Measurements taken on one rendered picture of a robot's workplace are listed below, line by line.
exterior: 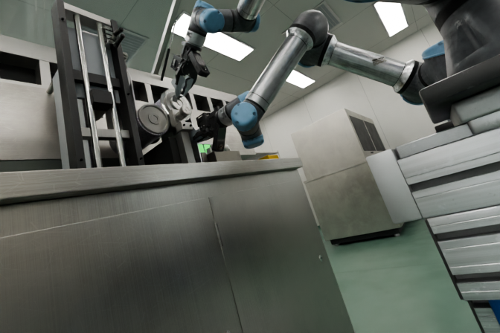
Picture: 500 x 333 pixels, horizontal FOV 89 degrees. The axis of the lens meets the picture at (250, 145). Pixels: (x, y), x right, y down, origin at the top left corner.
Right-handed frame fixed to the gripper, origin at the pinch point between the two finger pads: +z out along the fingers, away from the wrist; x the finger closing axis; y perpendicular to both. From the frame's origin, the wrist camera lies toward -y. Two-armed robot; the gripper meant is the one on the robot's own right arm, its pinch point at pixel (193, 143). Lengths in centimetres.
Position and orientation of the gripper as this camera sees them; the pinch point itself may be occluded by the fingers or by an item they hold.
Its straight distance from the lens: 110.0
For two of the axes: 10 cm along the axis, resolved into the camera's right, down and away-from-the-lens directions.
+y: -2.9, -9.3, 2.4
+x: -6.2, -0.2, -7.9
